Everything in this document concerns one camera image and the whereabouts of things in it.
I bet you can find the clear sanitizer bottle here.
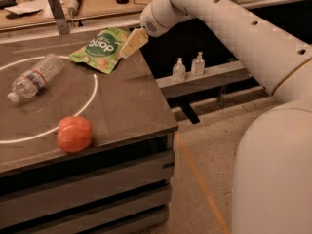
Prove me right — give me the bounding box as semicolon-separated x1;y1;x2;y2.
191;52;205;75
173;58;186;82

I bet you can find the rolled grey tool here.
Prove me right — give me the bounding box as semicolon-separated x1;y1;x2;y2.
67;0;83;17

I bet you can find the red apple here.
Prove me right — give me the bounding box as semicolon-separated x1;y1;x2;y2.
57;116;93;153

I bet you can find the dark wooden table base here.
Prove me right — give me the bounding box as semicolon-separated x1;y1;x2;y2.
0;134;176;234

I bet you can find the white paper sheet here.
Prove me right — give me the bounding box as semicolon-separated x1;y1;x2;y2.
5;4;42;15

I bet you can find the right clear sanitizer bottle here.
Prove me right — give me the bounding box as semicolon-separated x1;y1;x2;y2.
191;52;205;75

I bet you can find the grey metal rail shelf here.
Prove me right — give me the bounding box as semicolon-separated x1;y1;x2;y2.
156;61;250;99

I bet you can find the left clear sanitizer bottle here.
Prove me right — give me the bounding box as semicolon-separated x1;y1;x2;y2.
173;58;186;82

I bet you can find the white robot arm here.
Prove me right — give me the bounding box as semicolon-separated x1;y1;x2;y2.
120;0;312;234

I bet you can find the green rice chip bag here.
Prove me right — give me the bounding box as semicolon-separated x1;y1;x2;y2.
68;27;130;74

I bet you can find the grey metal bracket left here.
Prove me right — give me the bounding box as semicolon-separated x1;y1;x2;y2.
48;0;69;35

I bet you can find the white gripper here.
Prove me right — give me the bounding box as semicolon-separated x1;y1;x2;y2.
119;0;192;59

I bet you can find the clear plastic water bottle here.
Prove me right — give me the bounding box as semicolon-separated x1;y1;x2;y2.
7;54;63;102

